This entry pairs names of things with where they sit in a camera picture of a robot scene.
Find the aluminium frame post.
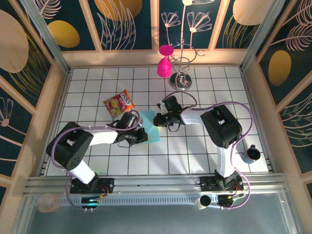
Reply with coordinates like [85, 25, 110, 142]
[240, 0, 291, 71]
[20, 0, 72, 74]

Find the dark mug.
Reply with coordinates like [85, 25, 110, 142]
[243, 144, 262, 164]

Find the small electronics board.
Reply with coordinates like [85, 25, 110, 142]
[217, 194, 245, 208]
[80, 195, 102, 208]

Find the orange candy snack bag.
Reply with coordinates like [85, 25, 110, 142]
[102, 89, 135, 117]

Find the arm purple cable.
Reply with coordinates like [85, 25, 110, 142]
[162, 91, 254, 211]
[50, 111, 143, 212]

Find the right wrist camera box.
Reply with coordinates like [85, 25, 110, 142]
[157, 96, 183, 114]

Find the pink wine glass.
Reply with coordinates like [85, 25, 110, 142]
[156, 45, 175, 78]

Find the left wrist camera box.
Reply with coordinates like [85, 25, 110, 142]
[118, 112, 140, 130]

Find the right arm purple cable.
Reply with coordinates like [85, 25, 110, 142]
[162, 91, 254, 211]

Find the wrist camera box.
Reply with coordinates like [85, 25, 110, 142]
[157, 96, 183, 114]
[118, 112, 140, 130]

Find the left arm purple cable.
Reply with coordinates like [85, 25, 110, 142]
[50, 111, 143, 212]

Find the perforated grey cable duct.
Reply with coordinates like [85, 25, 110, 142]
[59, 196, 220, 208]

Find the chrome wire glass rack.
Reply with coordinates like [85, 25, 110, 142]
[169, 41, 206, 92]

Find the white cylindrical cup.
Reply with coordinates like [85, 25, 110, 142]
[196, 194, 213, 210]

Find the aluminium mounting rail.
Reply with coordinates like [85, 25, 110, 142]
[23, 173, 288, 195]

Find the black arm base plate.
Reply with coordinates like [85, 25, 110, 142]
[70, 177, 115, 195]
[199, 175, 245, 193]

